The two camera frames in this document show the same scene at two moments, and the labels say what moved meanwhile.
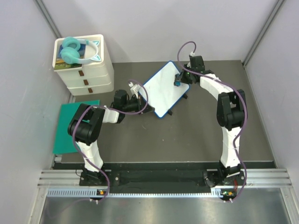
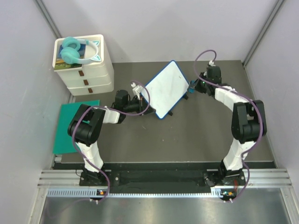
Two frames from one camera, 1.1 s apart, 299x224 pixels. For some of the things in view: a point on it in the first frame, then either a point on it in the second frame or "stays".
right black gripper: x=183 y=77 -> x=196 y=84
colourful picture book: x=60 y=64 stays
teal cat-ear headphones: x=70 y=53 stays
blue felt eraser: x=177 y=83 -> x=191 y=90
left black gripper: x=140 y=102 stays
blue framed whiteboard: x=163 y=94 stays
